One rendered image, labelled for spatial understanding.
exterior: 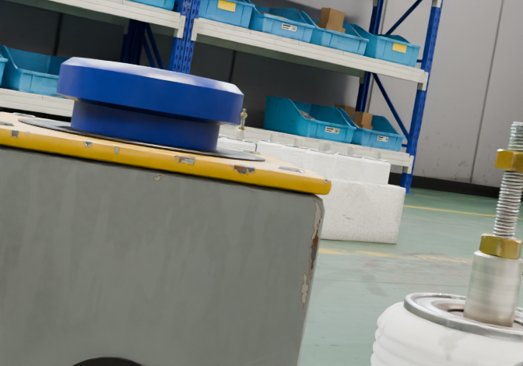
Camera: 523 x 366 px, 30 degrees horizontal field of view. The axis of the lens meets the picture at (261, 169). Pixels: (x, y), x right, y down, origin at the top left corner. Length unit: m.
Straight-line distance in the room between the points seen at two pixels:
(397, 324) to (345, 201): 2.52
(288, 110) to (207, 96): 5.70
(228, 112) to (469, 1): 7.46
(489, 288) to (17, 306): 0.29
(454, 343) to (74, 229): 0.25
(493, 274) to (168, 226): 0.27
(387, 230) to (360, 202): 0.16
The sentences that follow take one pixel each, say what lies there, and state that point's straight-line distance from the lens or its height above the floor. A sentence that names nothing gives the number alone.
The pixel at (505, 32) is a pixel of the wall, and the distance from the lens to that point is 7.97.
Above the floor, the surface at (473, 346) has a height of 0.25.
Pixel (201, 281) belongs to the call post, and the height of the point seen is 0.29.
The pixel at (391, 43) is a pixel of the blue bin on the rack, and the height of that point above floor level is 0.91.
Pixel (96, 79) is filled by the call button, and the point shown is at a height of 0.33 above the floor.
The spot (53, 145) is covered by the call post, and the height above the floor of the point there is 0.31.
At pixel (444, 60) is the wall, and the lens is 7.49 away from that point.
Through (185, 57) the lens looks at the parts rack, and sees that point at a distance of 5.19.
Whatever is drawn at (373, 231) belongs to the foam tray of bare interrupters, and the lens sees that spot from 3.04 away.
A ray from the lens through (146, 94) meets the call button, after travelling 0.19.
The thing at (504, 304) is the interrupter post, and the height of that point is 0.26.
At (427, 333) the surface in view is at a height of 0.25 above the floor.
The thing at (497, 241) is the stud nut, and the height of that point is 0.29.
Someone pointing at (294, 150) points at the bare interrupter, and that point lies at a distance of 2.99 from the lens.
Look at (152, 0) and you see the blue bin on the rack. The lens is 5.13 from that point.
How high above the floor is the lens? 0.32
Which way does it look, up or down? 3 degrees down
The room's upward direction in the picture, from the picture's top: 10 degrees clockwise
